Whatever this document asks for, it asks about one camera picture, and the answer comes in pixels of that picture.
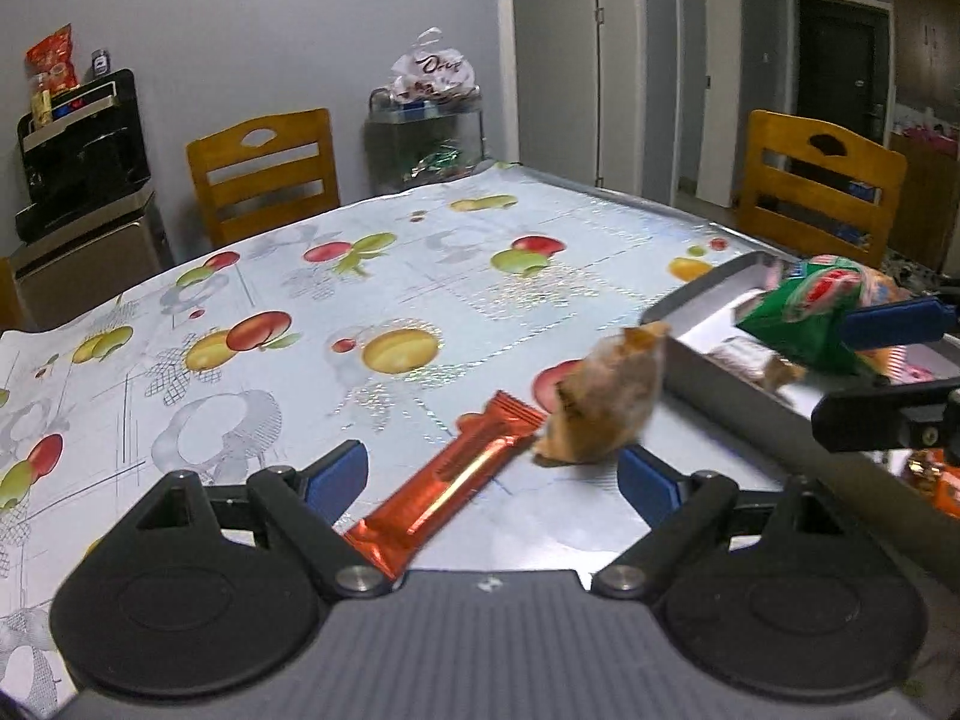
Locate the metal shelf cart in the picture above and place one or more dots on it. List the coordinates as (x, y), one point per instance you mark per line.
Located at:
(424, 142)

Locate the black water dispenser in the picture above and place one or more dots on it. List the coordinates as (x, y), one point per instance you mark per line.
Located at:
(92, 228)

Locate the orange-red long snack bar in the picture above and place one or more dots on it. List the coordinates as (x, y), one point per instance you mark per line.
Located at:
(396, 531)

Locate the green chips bag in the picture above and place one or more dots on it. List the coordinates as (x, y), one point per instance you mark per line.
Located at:
(800, 318)

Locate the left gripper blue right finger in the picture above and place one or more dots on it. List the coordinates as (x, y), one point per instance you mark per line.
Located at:
(682, 513)

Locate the clear bag of brown biscuits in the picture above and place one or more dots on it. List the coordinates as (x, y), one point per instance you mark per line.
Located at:
(607, 399)

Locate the orange chocolate packet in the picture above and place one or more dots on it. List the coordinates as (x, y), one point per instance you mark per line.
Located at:
(928, 473)

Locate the white Dove plastic bag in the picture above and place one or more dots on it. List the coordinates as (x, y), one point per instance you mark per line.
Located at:
(430, 71)

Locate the wooden chair right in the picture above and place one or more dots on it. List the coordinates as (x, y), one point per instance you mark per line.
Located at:
(814, 188)

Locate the brown paper snack packet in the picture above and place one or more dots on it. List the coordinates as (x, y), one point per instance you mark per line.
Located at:
(755, 363)

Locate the orange cracker packet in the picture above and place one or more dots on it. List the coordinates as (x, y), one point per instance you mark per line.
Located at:
(878, 289)

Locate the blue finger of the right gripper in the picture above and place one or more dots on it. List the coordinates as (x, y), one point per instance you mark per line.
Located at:
(916, 321)
(915, 416)

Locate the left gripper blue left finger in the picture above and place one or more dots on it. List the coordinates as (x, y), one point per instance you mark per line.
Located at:
(298, 510)

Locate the grey shallow tray box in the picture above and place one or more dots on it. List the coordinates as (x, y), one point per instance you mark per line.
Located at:
(701, 315)

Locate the red snack bag on dispenser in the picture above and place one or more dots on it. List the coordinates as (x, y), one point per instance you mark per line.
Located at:
(52, 58)

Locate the wooden chair left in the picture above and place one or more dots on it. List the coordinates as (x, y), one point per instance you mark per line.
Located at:
(11, 312)

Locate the white door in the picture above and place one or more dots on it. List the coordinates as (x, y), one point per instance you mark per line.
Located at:
(557, 86)

